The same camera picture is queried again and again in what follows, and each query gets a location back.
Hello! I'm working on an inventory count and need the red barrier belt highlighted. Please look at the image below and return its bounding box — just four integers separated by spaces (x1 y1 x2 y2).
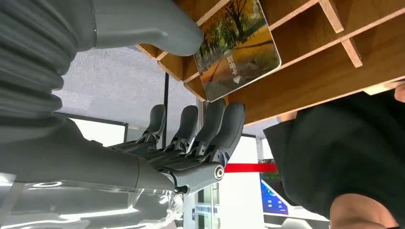
224 163 278 174

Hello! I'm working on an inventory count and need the plastic-wrapped wrist camera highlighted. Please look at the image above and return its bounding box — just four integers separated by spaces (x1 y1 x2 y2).
0 173 185 229

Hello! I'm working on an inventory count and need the black frame post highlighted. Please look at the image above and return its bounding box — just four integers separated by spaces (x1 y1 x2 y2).
162 73 170 149

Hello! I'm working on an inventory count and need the robot right arm ribbed sleeve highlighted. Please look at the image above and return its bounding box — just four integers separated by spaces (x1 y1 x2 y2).
0 0 78 121

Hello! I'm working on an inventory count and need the wooden card slot rack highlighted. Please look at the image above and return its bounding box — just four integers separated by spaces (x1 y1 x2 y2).
137 0 405 126

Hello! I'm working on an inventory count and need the blue display screen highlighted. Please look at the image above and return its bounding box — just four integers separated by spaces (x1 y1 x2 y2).
259 173 289 216

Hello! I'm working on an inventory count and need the seated person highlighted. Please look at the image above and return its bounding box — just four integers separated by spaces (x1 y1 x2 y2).
263 83 405 229

